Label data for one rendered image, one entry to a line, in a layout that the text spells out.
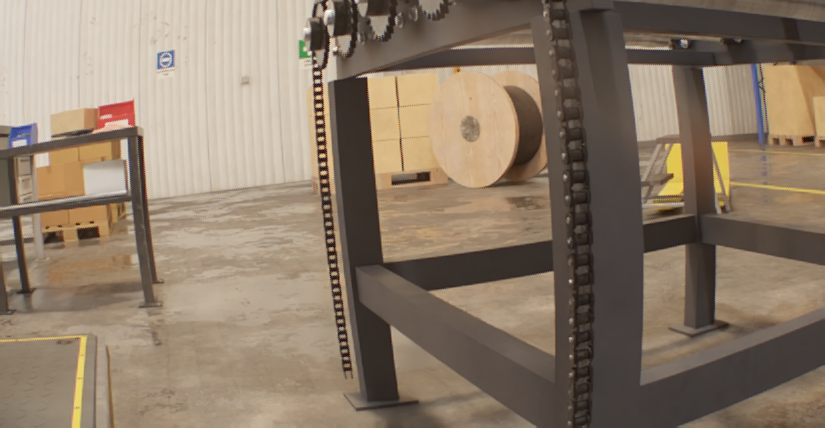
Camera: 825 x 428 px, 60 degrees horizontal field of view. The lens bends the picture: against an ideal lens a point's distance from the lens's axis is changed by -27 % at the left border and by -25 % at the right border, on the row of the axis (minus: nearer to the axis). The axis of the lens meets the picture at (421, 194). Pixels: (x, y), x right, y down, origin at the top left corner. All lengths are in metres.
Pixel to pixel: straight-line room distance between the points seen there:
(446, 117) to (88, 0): 5.73
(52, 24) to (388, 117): 5.42
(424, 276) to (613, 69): 1.28
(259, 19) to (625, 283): 10.80
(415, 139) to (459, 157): 0.82
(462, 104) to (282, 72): 3.90
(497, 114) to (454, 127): 0.51
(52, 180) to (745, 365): 6.59
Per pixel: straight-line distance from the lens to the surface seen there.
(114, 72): 11.54
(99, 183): 3.73
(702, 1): 1.37
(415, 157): 8.93
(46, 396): 1.19
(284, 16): 11.63
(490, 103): 7.94
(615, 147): 0.90
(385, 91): 8.89
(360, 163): 2.05
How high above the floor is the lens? 0.65
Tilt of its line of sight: 5 degrees down
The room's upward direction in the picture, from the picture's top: 5 degrees counter-clockwise
